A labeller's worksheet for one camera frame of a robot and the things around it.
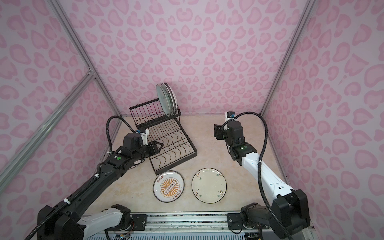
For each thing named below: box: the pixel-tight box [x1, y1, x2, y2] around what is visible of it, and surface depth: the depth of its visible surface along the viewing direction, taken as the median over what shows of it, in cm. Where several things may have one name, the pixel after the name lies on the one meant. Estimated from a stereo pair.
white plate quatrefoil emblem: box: [160, 83, 175, 117], surface depth 84 cm
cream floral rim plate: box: [191, 167, 227, 204], surface depth 86 cm
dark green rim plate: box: [160, 82, 178, 116], surface depth 84 cm
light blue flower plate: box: [156, 84, 171, 117], surface depth 97 cm
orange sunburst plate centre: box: [153, 170, 185, 203], surface depth 86 cm
